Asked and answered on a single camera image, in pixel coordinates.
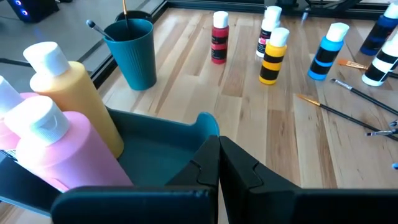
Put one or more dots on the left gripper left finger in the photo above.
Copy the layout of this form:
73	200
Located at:
140	205

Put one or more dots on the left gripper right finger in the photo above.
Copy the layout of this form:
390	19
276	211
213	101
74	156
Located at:
280	205

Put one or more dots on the large pink paint bottle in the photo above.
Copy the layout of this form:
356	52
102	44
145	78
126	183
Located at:
71	149
7	96

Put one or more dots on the large yellow paint bottle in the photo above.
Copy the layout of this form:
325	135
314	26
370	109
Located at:
81	102

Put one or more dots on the small red paint bottle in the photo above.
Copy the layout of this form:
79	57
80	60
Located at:
220	40

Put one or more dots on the thin dark red paintbrush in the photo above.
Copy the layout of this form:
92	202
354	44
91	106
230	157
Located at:
125	12

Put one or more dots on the small yellow paint bottle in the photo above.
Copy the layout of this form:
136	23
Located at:
273	59

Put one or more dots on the small light blue paint bottle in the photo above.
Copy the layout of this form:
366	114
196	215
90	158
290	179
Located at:
326	53

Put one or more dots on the small white black-striped paint bottle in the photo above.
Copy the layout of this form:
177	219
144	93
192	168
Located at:
381	65

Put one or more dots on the small white red-label paint bottle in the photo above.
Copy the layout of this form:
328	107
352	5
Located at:
267	31

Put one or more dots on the small dark blue paint bottle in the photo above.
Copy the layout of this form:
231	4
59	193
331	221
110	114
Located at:
381	31

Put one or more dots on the grey-teal plastic bin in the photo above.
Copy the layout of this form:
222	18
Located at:
155	155

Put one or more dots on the black paintbrush golden tip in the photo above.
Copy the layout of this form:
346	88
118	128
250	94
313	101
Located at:
342	114

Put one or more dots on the black paintbrush silver ferrule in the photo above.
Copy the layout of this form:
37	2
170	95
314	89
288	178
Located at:
367	98

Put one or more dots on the teal ribbed plastic cup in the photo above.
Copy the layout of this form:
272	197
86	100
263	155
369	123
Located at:
133	59

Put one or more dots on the black device blue lights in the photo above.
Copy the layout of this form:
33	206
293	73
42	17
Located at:
34	9

